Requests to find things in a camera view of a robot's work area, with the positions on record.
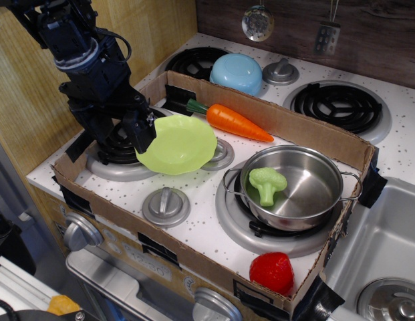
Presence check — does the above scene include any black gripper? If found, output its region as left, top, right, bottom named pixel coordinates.
left=59, top=59, right=156, bottom=154

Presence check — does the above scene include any green toy broccoli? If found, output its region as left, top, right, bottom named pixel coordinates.
left=249, top=167, right=287, bottom=207

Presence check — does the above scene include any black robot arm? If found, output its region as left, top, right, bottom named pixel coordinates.
left=0, top=1, right=156, bottom=153

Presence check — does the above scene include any black front left burner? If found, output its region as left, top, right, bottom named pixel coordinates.
left=86, top=122, right=156, bottom=182

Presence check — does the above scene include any light green plastic plate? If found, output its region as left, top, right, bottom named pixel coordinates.
left=136, top=115, right=217, bottom=175

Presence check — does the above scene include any brown cardboard fence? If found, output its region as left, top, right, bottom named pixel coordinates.
left=53, top=71, right=378, bottom=320

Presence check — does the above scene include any silver front stove knob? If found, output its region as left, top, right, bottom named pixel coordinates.
left=142, top=187, right=190, bottom=229

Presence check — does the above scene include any silver stove knob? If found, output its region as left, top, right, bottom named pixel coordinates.
left=263, top=58, right=299, bottom=86
left=201, top=138, right=235, bottom=171
left=142, top=187, right=190, bottom=229

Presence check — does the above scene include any orange toy carrot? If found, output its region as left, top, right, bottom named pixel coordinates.
left=186, top=99, right=274, bottom=142

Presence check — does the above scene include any black back left burner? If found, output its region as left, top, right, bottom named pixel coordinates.
left=160, top=47, right=230, bottom=81

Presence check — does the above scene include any silver middle stove knob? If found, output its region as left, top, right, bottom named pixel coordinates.
left=201, top=138, right=235, bottom=171

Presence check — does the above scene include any silver oven knob left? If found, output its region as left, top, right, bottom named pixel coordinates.
left=63, top=212, right=104, bottom=251

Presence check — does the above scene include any silver oven knob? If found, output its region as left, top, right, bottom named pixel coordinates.
left=63, top=212, right=104, bottom=251
left=192, top=287, right=243, bottom=321

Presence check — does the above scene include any light blue plastic bowl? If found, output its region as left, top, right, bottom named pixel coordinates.
left=209, top=53, right=263, bottom=96

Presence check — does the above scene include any silver back stove knob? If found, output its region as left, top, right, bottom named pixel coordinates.
left=263, top=58, right=299, bottom=86

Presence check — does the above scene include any hanging silver skimmer ladle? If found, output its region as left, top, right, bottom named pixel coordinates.
left=241, top=1, right=275, bottom=42

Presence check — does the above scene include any yellow object bottom left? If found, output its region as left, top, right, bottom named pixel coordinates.
left=47, top=295, right=81, bottom=316

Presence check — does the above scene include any silver oven knob right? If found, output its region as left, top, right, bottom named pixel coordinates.
left=192, top=287, right=243, bottom=321

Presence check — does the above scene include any red toy strawberry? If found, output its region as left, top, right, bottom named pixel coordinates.
left=249, top=252, right=295, bottom=296

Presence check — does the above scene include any hanging silver slotted spatula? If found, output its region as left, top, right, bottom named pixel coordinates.
left=313, top=1, right=341, bottom=56

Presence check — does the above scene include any black back right burner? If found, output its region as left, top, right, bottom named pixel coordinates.
left=283, top=80, right=392, bottom=144

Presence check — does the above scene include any silver toy sink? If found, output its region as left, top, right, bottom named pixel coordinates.
left=325, top=178, right=415, bottom=320

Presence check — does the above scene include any silver sink drain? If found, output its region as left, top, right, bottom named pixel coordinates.
left=356, top=278, right=415, bottom=320

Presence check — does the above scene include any silver oven door handle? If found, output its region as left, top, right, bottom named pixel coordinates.
left=66, top=249, right=170, bottom=320

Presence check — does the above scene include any steel pot with handles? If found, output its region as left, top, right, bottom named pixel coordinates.
left=236, top=145, right=362, bottom=231

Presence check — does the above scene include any black cable bottom left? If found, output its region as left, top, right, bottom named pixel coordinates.
left=0, top=296, right=17, bottom=317

